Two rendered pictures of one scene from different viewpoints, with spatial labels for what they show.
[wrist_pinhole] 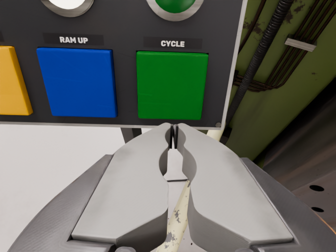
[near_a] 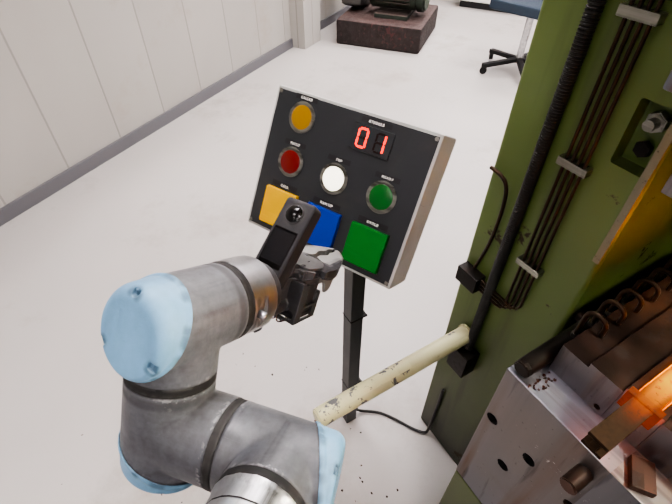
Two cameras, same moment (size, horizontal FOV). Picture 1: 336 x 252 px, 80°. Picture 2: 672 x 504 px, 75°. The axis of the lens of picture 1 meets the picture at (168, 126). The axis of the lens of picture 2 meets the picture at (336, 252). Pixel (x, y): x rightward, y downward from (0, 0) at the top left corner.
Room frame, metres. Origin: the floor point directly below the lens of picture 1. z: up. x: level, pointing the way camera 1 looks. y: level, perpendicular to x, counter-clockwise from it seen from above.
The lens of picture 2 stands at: (-0.33, -0.30, 1.56)
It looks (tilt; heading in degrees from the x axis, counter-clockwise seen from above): 44 degrees down; 37
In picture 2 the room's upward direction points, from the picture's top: straight up
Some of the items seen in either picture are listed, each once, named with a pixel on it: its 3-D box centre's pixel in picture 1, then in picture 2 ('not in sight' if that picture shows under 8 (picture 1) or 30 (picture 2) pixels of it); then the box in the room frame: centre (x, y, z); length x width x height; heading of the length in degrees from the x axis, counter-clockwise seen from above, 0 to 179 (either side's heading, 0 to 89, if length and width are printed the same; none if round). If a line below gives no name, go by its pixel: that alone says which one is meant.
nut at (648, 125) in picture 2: not in sight; (647, 136); (0.36, -0.32, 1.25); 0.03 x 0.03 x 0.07; 68
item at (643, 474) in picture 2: not in sight; (641, 475); (0.09, -0.51, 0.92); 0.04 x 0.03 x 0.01; 12
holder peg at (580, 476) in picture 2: not in sight; (576, 479); (0.06, -0.45, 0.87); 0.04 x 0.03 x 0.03; 158
